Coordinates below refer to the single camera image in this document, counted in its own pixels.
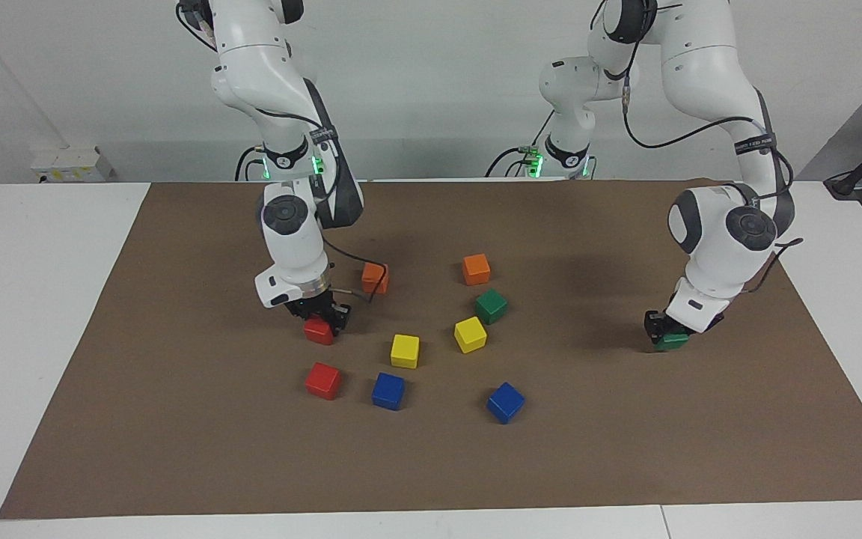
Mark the red wooden cube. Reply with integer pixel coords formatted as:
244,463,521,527
305,362,343,401
303,316,337,347

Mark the orange wooden cube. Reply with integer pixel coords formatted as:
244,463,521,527
361,262,391,295
462,253,492,287

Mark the yellow wooden cube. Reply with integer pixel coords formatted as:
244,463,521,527
453,316,489,355
390,334,421,370

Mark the blue wooden cube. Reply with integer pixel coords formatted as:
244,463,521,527
371,372,406,412
486,382,526,425

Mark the brown table mat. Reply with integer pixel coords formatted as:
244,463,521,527
0,178,862,520

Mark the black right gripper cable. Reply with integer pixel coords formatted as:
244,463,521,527
320,236,391,304

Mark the black right base cable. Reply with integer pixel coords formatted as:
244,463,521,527
235,144,266,182

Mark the black base cable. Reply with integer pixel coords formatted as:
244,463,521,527
485,111,556,179
235,144,266,182

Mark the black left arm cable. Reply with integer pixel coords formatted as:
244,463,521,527
592,0,806,294

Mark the black left base cable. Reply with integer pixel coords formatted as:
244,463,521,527
485,111,556,179

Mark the white wall socket box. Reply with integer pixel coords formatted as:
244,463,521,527
31,146,116,184

